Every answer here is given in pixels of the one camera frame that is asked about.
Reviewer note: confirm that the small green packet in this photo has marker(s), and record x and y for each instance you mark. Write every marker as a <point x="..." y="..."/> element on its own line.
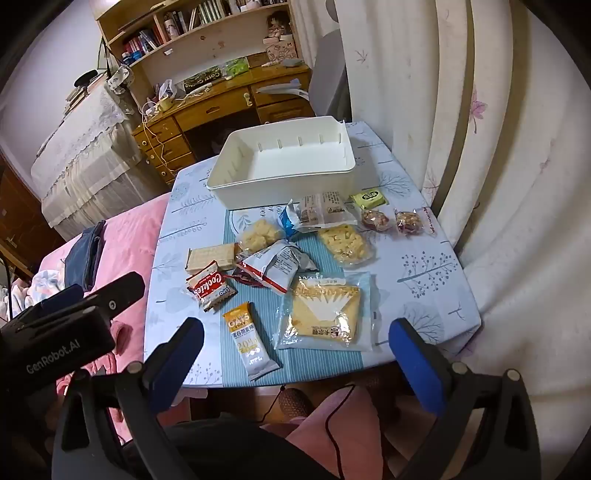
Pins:
<point x="368" y="198"/>

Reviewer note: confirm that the grey desk chair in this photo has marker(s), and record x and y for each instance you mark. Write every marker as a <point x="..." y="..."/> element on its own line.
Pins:
<point x="328" y="87"/>

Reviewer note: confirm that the floral white blanket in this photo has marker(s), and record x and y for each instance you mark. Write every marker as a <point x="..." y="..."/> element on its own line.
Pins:
<point x="25" y="288"/>

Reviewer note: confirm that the green packet on desk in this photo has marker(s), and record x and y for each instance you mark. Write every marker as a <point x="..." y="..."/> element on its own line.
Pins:
<point x="236" y="67"/>

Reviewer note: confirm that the beige cracker packet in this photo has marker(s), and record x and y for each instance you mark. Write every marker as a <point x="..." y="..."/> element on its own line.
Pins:
<point x="210" y="256"/>

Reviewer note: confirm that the clear packet with label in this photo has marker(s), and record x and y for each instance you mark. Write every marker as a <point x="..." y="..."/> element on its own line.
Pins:
<point x="323" y="207"/>

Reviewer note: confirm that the pink blanket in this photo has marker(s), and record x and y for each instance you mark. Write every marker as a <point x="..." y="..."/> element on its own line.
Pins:
<point x="134" y="240"/>

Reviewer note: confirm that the wooden desk with drawers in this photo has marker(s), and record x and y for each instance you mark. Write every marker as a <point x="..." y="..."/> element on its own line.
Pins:
<point x="207" y="110"/>

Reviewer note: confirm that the printed blue white tablecloth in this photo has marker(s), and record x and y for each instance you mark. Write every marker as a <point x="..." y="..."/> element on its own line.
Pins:
<point x="415" y="277"/>

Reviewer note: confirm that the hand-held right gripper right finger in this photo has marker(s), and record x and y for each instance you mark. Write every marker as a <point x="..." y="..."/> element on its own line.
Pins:
<point x="415" y="364"/>

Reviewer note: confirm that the dark printed box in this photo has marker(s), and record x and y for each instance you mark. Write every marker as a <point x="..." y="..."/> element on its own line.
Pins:
<point x="202" y="79"/>

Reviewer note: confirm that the white orange oat bar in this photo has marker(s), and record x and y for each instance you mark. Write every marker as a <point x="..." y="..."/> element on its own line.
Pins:
<point x="249" y="341"/>

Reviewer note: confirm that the cream floral curtain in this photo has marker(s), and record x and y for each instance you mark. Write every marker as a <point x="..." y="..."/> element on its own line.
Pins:
<point x="508" y="161"/>

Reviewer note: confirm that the dark blue folded garment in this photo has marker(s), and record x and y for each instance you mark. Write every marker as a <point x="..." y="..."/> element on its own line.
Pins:
<point x="85" y="254"/>

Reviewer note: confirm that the person's dark clothing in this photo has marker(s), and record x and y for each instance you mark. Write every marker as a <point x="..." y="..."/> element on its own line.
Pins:
<point x="240" y="447"/>

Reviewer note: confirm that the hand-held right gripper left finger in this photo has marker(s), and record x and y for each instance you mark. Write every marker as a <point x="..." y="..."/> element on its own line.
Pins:
<point x="180" y="351"/>

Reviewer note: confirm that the clear blue puff bag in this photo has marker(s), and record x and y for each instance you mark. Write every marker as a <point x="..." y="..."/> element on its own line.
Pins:
<point x="261" y="235"/>

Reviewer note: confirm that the furniture under lace cover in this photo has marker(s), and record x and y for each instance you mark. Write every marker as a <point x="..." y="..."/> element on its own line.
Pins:
<point x="83" y="152"/>

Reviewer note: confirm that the clear bag of yellow chips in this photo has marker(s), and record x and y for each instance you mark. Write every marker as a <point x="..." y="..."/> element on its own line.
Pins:
<point x="344" y="244"/>

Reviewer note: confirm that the large clear bread packet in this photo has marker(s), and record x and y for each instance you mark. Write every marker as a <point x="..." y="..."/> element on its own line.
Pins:
<point x="325" y="314"/>

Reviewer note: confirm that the doll on shelf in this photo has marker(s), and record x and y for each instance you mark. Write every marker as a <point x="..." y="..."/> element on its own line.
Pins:
<point x="278" y="28"/>

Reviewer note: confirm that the grey red snack bag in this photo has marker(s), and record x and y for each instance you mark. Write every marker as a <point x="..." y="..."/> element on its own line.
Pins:
<point x="277" y="265"/>

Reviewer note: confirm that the yellow mug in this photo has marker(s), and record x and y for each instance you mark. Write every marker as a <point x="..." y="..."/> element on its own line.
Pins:
<point x="165" y="105"/>

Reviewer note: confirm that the clear red nut packet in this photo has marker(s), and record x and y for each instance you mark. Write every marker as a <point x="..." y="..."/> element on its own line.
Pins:
<point x="411" y="221"/>
<point x="375" y="218"/>

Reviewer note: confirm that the red white cookie packet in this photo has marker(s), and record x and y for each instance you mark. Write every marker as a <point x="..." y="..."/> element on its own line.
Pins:
<point x="210" y="286"/>

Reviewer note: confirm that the row of books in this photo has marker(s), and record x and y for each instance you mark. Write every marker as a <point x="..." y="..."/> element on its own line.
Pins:
<point x="194" y="18"/>

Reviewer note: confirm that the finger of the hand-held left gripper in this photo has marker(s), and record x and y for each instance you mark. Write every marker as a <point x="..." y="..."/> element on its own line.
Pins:
<point x="122" y="290"/>
<point x="60" y="301"/>

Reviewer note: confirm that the white plastic bin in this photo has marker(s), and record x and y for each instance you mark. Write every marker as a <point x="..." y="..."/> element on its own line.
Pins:
<point x="286" y="166"/>

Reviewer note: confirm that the brown wooden door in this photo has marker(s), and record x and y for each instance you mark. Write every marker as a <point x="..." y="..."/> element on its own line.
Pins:
<point x="21" y="212"/>

